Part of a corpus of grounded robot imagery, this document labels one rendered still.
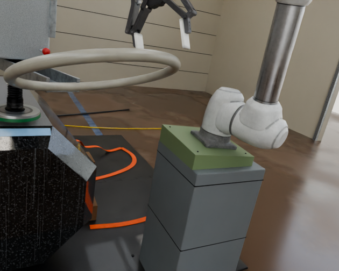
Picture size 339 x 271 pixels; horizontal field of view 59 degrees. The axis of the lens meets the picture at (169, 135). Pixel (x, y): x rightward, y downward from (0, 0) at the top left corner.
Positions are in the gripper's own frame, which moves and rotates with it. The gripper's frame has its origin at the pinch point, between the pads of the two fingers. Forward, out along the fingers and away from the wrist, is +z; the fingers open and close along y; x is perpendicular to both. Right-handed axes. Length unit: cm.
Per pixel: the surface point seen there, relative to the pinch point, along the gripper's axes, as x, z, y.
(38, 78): -1, -2, 50
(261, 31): -611, -145, 100
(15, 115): -13, 8, 86
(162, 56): 3.3, 2.4, -1.8
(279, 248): -151, 121, 9
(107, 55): 16.4, 2.4, 4.2
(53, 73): -15, -6, 59
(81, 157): -42, 32, 80
